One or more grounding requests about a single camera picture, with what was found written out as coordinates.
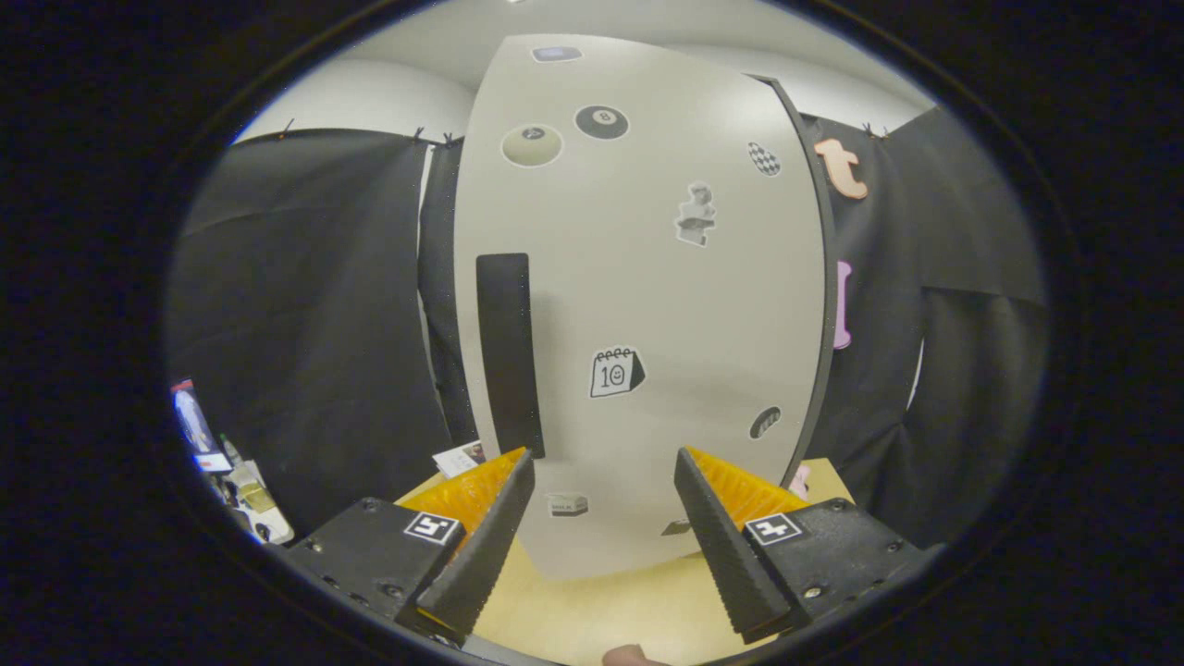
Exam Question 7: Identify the light grey shoe cabinet door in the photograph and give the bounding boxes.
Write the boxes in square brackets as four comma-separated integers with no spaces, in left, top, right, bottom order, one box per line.
[453,35,827,582]

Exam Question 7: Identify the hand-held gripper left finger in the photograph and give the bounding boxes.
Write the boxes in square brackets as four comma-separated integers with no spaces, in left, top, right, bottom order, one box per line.
[282,448,537,647]

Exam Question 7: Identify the white book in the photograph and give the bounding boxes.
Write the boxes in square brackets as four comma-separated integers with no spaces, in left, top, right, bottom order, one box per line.
[432,441,488,479]

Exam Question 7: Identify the black backdrop cloth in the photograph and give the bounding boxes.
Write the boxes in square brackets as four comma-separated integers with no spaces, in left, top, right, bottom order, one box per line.
[166,106,1051,547]

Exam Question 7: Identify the cluttered white side table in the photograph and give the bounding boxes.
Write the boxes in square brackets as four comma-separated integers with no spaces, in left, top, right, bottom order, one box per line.
[215,435,295,547]

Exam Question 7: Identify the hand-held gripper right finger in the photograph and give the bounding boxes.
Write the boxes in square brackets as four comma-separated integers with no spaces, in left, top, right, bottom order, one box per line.
[673,446,944,646]

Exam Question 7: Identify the black door handle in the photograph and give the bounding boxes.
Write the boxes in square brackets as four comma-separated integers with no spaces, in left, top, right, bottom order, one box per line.
[475,253,547,461]

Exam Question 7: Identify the computer monitor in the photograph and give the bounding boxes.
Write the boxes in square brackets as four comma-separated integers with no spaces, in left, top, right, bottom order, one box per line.
[170,377,232,474]

